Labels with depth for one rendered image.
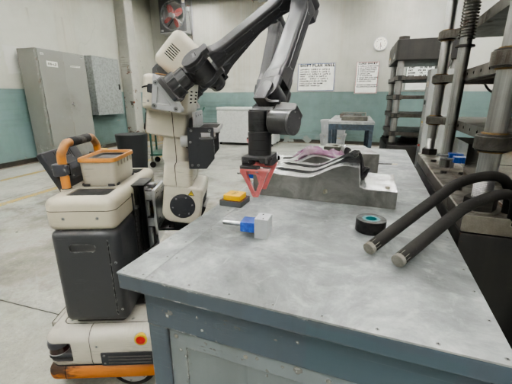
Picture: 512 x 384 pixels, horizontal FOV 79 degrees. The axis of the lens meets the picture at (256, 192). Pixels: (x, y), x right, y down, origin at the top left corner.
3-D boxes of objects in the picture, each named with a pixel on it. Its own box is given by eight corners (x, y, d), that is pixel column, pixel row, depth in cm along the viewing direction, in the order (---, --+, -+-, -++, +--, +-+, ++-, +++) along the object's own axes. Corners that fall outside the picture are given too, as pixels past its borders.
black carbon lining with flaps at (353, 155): (273, 174, 121) (273, 149, 118) (284, 166, 135) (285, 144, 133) (368, 182, 109) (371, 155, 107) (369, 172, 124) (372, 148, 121)
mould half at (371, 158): (268, 176, 147) (268, 152, 144) (269, 164, 172) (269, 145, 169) (376, 177, 144) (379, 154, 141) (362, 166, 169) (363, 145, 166)
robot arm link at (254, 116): (258, 106, 78) (243, 106, 74) (280, 106, 74) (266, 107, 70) (258, 134, 80) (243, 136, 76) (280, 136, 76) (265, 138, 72)
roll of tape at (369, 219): (350, 225, 90) (351, 213, 89) (376, 223, 91) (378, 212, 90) (362, 236, 83) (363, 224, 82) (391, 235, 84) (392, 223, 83)
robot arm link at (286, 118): (277, 104, 82) (262, 80, 76) (316, 104, 75) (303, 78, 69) (258, 141, 79) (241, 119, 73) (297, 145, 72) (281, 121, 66)
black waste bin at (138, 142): (112, 174, 489) (107, 135, 471) (132, 168, 532) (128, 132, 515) (139, 177, 475) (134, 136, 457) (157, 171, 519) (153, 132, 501)
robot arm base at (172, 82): (164, 81, 111) (155, 78, 99) (182, 66, 110) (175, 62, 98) (180, 101, 113) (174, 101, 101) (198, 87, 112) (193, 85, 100)
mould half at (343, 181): (253, 193, 120) (253, 158, 116) (273, 178, 143) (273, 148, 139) (395, 209, 103) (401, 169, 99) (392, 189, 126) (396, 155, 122)
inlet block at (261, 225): (220, 234, 84) (219, 215, 83) (226, 227, 89) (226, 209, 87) (267, 240, 81) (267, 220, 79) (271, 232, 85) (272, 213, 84)
